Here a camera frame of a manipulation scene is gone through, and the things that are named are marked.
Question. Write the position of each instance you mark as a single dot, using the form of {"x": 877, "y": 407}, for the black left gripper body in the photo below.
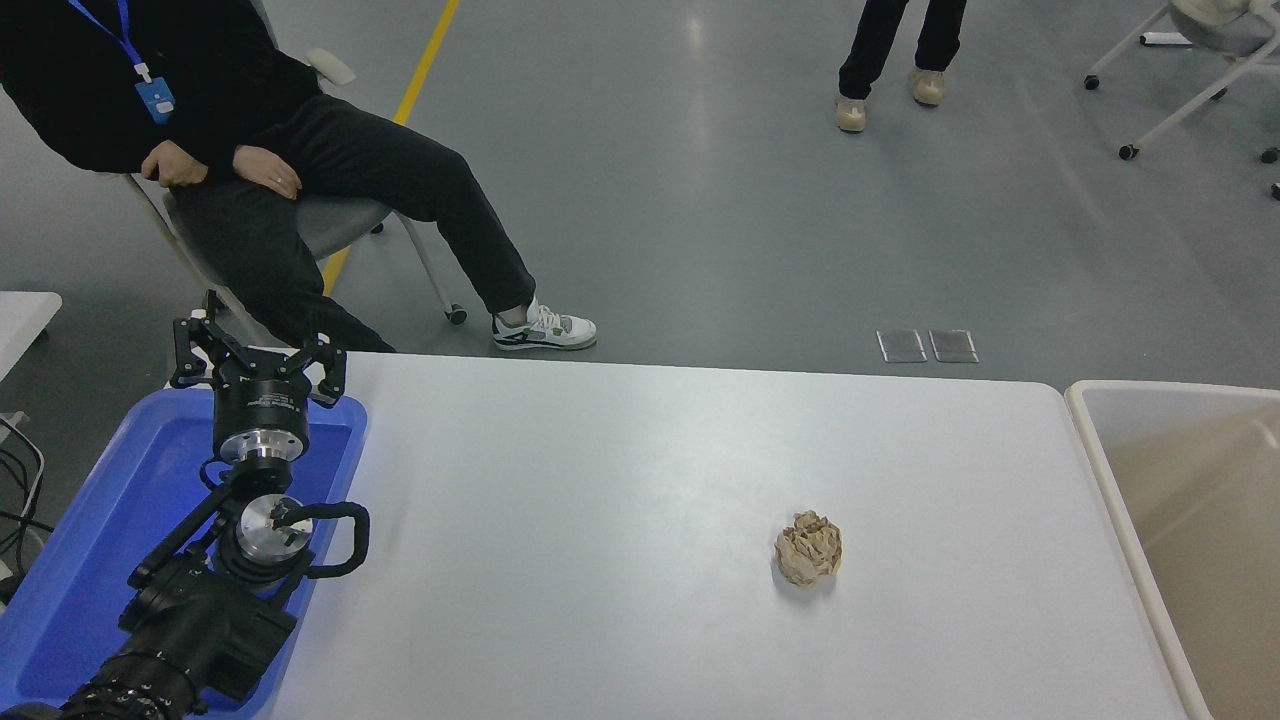
{"x": 262, "y": 405}

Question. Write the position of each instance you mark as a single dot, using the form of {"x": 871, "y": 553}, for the clear floor plate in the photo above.
{"x": 902, "y": 346}
{"x": 953, "y": 346}

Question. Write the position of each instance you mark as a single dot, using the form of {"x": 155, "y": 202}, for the seated person's left hand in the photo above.
{"x": 268, "y": 170}

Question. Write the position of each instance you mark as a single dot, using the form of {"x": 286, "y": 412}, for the seated person's right hand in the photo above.
{"x": 175, "y": 166}

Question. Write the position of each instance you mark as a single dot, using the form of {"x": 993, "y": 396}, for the small white side table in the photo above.
{"x": 20, "y": 320}

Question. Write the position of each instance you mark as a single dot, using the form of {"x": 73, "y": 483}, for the blue plastic tray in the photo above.
{"x": 100, "y": 520}

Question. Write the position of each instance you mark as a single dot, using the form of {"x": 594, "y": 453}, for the seated person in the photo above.
{"x": 420, "y": 190}

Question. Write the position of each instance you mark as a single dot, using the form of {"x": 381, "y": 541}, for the crumpled tan paper ball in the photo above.
{"x": 808, "y": 550}

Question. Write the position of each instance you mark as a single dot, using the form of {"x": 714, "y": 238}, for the standing person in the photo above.
{"x": 880, "y": 40}

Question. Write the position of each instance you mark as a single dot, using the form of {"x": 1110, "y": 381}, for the large pale bin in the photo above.
{"x": 1200, "y": 500}

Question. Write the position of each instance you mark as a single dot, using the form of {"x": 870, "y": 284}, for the white wheeled chair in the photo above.
{"x": 1225, "y": 30}

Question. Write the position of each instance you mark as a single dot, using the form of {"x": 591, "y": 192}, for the grey chair with white frame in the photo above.
{"x": 345, "y": 220}

